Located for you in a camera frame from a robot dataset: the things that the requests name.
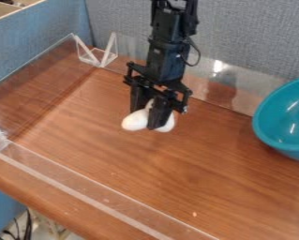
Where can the blue plastic bowl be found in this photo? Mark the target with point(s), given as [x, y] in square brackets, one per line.
[275, 120]

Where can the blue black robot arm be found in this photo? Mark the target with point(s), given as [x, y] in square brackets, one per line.
[174, 20]

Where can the blue partition with wooden top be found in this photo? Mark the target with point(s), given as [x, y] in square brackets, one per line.
[35, 28]

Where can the clear acrylic left barrier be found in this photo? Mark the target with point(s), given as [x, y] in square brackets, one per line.
[35, 87]

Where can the white plush mushroom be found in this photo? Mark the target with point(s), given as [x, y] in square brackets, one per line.
[136, 120]

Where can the clear acrylic corner bracket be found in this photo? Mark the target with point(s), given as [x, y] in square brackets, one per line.
[94, 56]

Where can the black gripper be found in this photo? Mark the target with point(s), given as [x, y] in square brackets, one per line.
[159, 97]

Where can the clear acrylic back barrier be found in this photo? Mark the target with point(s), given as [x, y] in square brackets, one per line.
[233, 87]

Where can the clear acrylic front barrier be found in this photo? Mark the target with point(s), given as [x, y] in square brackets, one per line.
[139, 216]

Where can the clear acrylic barrier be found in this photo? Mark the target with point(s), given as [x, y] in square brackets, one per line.
[233, 87]
[35, 87]
[139, 216]

